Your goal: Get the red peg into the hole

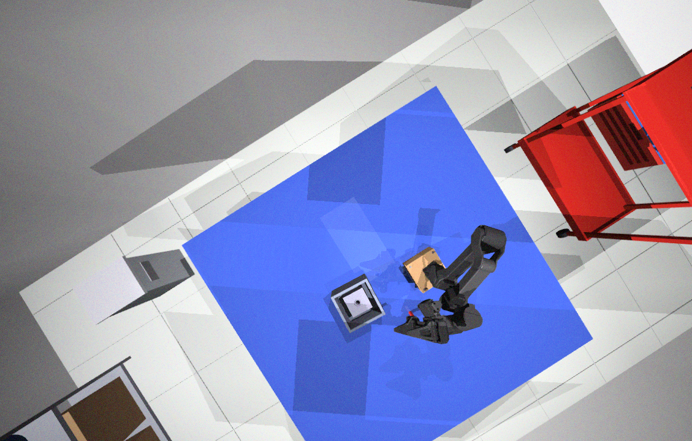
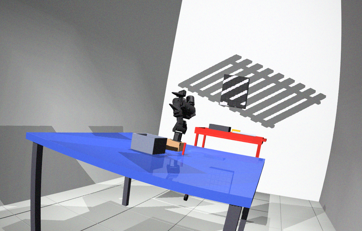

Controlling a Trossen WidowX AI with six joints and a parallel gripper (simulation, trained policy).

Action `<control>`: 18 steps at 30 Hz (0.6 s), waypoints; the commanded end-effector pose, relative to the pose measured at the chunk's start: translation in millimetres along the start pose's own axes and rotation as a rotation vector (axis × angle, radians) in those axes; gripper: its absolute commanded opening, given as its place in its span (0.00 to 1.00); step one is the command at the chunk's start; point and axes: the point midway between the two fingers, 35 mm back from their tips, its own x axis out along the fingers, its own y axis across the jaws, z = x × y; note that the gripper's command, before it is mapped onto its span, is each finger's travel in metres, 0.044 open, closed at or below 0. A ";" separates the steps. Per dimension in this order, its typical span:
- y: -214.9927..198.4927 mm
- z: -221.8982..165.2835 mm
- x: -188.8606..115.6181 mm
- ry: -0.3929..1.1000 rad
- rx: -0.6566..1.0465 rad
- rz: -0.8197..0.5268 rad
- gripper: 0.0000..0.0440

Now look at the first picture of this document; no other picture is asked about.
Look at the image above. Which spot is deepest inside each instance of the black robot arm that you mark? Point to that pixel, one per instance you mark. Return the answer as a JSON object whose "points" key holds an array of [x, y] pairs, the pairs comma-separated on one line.
{"points": [[484, 240]]}

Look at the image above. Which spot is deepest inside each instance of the white square plate with central hole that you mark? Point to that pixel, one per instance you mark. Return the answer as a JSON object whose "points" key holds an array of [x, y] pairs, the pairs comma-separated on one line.
{"points": [[357, 301]]}

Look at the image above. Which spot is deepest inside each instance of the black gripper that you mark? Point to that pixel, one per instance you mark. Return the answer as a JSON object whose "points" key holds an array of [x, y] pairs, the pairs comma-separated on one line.
{"points": [[436, 330]]}

